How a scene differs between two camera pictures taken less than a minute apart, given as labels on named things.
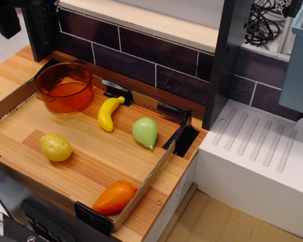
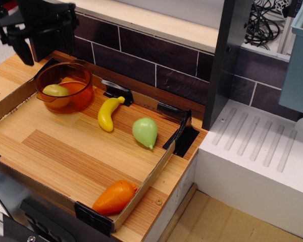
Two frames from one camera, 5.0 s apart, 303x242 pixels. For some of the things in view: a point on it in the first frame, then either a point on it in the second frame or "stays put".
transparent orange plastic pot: (65, 87) stays put
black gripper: (5, 17) to (33, 17)
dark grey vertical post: (233, 29) stays put
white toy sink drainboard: (261, 161) stays put
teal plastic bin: (297, 89) stays put
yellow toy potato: (55, 147) to (56, 90)
